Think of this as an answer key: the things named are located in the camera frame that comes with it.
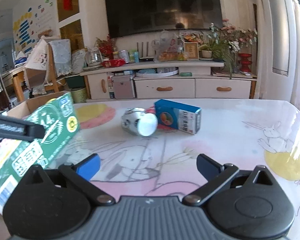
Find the silver penguin toy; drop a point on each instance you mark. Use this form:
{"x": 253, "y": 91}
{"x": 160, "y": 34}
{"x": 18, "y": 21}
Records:
{"x": 137, "y": 121}

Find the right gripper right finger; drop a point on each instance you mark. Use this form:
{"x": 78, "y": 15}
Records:
{"x": 218, "y": 177}

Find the red candle stand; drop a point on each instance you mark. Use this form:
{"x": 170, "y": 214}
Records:
{"x": 245, "y": 62}

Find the black television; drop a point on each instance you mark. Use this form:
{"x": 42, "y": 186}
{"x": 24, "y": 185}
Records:
{"x": 128, "y": 17}

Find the potted flower plant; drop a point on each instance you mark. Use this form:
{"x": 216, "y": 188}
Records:
{"x": 227, "y": 41}

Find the cardboard box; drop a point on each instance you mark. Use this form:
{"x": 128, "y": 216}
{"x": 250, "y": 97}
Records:
{"x": 29, "y": 106}

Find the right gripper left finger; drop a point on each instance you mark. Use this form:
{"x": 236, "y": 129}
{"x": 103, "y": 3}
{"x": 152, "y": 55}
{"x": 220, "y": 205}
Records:
{"x": 79, "y": 175}

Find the pink storage box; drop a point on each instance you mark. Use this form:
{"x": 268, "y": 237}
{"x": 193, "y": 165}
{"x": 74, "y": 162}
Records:
{"x": 123, "y": 86}

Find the white tv cabinet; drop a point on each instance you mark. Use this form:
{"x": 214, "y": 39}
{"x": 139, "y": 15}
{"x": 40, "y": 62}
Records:
{"x": 196, "y": 79}

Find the plastic bag with food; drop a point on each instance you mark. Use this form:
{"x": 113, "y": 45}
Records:
{"x": 166, "y": 47}

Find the black wifi router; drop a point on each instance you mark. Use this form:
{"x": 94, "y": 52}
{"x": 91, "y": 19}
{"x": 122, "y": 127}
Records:
{"x": 143, "y": 52}

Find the green milk carton box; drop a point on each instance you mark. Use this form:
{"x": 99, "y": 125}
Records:
{"x": 60, "y": 121}

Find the wooden dining table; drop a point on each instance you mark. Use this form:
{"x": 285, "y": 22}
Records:
{"x": 13, "y": 82}

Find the wooden picture frame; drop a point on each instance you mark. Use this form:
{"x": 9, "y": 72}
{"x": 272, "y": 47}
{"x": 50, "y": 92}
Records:
{"x": 191, "y": 50}

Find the red snack package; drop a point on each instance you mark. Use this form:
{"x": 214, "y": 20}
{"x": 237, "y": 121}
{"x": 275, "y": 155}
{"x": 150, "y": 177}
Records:
{"x": 113, "y": 63}

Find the wooden chair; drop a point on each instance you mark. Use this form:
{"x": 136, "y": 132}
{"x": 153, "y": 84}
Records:
{"x": 51, "y": 55}

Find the red berry bouquet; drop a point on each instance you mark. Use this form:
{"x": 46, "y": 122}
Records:
{"x": 107, "y": 47}

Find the glass teapot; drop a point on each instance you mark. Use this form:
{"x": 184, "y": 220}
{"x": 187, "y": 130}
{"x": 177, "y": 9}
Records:
{"x": 93, "y": 57}

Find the blue medicine box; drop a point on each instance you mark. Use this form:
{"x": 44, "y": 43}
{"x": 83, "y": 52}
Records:
{"x": 180, "y": 116}

